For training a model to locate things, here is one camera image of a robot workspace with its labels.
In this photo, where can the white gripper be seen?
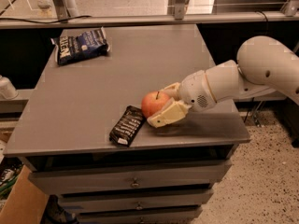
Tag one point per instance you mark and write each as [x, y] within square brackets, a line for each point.
[195, 90]

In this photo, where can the white cylinder at left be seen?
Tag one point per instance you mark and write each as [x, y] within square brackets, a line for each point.
[7, 90]

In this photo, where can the drawer knob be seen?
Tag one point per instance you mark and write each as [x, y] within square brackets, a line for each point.
[135, 184]
[139, 206]

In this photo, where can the grey metal rail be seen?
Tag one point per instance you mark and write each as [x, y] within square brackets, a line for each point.
[89, 21]

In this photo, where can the red apple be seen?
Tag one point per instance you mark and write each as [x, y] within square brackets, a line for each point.
[153, 102]

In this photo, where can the blue chip bag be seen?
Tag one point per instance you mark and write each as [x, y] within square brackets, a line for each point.
[86, 46]

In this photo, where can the top drawer knob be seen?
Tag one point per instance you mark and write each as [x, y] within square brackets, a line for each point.
[135, 184]

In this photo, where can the black rxbar chocolate bar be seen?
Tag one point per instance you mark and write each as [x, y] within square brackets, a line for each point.
[124, 131]

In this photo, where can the middle drawer knob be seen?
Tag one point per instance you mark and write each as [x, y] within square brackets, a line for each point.
[139, 206]

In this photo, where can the grey drawer cabinet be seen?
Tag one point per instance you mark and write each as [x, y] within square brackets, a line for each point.
[62, 135]

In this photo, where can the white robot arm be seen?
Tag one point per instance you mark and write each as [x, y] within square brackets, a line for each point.
[262, 65]

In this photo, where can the cardboard box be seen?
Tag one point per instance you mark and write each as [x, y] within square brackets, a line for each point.
[25, 204]

